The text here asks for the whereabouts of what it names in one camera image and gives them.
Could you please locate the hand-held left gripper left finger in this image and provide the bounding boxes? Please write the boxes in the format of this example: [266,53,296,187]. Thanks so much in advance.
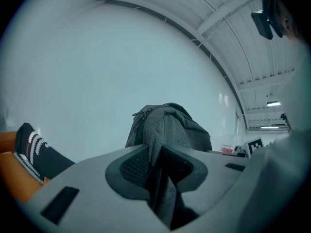
[17,144,172,233]

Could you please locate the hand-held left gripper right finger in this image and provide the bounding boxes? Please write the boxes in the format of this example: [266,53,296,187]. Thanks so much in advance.
[160,144,252,218]

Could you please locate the orange sofa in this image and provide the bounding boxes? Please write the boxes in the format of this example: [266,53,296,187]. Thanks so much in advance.
[0,131,52,203]

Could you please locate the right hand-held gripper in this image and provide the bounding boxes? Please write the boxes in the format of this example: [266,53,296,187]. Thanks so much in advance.
[232,136,266,159]

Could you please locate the black white patterned blanket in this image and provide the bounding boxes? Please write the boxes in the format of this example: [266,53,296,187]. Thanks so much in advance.
[13,122,76,184]

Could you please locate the black garment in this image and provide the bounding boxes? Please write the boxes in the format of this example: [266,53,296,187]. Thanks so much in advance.
[124,102,212,231]

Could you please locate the black head camera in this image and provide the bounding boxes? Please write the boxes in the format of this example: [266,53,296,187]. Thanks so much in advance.
[250,8,276,41]

